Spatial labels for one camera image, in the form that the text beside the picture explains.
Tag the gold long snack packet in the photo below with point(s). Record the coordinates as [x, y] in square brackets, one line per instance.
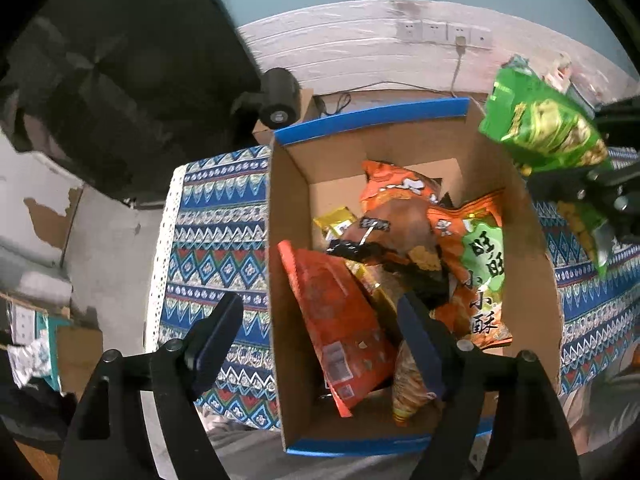
[372, 285]
[336, 220]

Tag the grey printed blanket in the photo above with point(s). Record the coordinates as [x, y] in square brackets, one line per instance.
[600, 410]

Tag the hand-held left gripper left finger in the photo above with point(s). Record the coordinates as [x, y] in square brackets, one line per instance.
[216, 342]

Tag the clear plastic bag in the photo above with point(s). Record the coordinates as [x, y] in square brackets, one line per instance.
[30, 362]

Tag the orange brown snack packet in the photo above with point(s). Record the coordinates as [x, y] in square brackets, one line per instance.
[400, 230]

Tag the blue cardboard box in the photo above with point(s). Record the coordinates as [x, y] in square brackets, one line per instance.
[520, 270]

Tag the black shiny snack packet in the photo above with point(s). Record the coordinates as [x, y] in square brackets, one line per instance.
[420, 280]

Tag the red snack packet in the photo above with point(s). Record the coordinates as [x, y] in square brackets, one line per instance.
[335, 320]

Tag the yellow ribbed chip packet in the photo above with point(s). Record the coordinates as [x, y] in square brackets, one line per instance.
[407, 390]

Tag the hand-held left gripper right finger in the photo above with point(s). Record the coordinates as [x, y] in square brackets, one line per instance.
[421, 347]

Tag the white wall outlet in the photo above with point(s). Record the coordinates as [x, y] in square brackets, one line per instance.
[482, 37]
[407, 31]
[457, 30]
[434, 32]

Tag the white teal socket box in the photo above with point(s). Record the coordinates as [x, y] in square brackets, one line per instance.
[22, 325]

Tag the brown cardboard piece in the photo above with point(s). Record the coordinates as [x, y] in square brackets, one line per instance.
[80, 360]

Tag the black office chair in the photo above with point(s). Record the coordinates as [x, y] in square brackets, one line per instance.
[125, 70]

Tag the blue patterned tablecloth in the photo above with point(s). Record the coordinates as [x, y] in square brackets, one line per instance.
[215, 225]

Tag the dark cloth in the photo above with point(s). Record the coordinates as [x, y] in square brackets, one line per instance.
[35, 410]

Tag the small orange snack packet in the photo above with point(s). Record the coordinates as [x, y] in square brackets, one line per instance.
[400, 182]

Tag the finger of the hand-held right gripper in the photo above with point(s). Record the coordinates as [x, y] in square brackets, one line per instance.
[602, 190]
[620, 116]

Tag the orange green snack packet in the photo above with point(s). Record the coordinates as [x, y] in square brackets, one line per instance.
[480, 270]

